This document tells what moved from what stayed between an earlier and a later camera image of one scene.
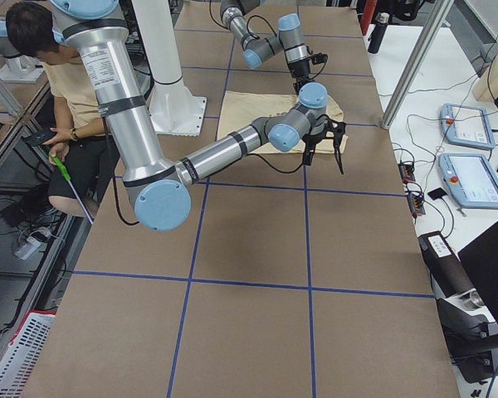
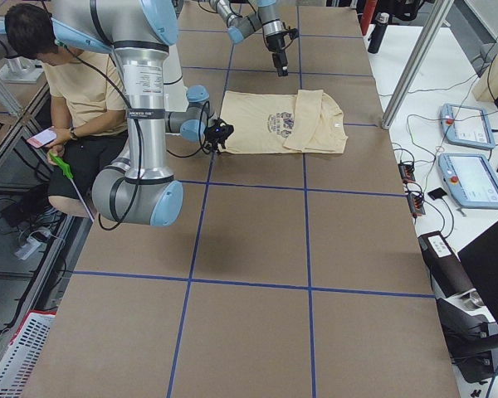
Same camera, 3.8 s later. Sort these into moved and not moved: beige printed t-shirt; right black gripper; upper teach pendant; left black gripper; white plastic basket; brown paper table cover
Moved: left black gripper; right black gripper
Not moved: upper teach pendant; white plastic basket; beige printed t-shirt; brown paper table cover
